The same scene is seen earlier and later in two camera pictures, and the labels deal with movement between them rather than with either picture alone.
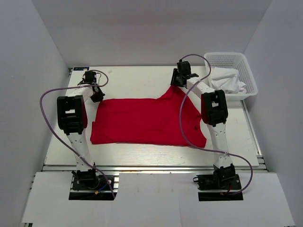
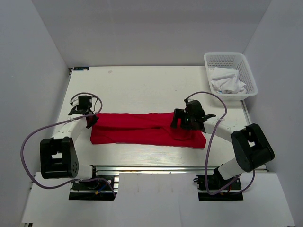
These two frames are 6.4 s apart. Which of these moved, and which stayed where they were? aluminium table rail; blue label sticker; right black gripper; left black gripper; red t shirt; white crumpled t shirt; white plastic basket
Moved: left black gripper; right black gripper; red t shirt
Stayed: aluminium table rail; white plastic basket; blue label sticker; white crumpled t shirt
